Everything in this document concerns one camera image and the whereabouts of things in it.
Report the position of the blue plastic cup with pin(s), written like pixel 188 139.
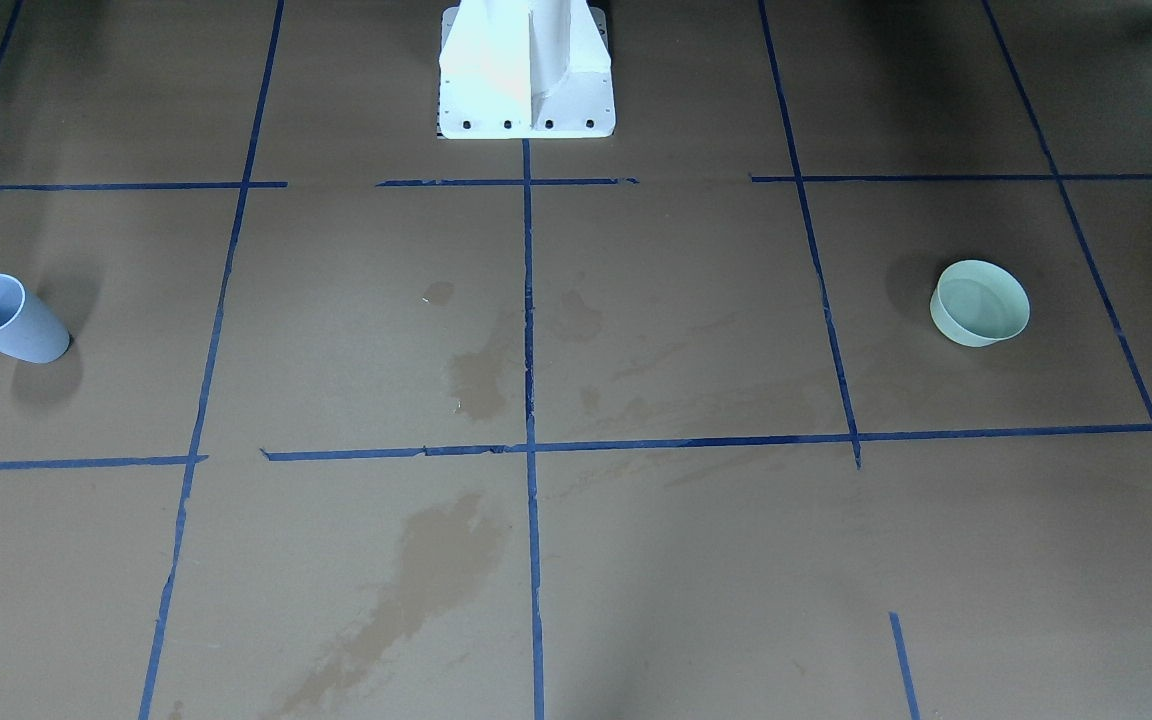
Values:
pixel 29 331

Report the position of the light green bowl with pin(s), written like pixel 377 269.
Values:
pixel 977 304

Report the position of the white mounting post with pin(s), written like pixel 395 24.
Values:
pixel 525 69

